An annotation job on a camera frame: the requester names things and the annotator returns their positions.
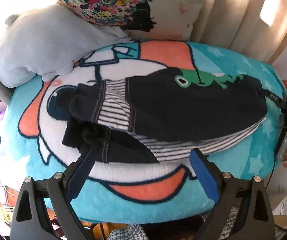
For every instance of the turquoise cartoon printed blanket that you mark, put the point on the turquoise cartoon printed blanket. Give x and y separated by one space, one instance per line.
138 187

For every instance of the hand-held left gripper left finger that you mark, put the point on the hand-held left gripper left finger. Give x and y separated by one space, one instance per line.
79 173

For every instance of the red and yellow packet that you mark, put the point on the red and yellow packet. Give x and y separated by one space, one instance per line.
6 207

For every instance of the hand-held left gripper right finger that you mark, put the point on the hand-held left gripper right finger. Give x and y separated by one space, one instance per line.
204 173

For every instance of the floral printed cushion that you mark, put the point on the floral printed cushion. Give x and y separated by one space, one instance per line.
131 5

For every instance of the cardboard box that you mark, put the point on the cardboard box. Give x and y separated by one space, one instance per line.
282 218

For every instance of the beige curtain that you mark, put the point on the beige curtain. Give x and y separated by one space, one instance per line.
248 20

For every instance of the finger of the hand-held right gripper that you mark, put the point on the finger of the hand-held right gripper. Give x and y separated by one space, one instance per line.
273 97

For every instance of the grey plush pillow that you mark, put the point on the grey plush pillow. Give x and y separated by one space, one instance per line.
33 45

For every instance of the person's houndstooth clothing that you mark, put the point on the person's houndstooth clothing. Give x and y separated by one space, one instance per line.
138 232

